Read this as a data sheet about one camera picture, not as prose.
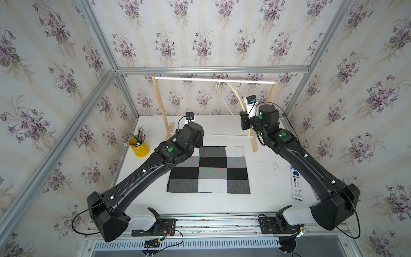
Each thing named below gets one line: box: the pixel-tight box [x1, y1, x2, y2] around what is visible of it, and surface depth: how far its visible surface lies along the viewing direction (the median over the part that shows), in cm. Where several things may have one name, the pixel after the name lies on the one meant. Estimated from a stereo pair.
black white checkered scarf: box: [166, 146, 251, 195], surface depth 92 cm
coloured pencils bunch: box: [123, 126, 147, 147], surface depth 95 cm
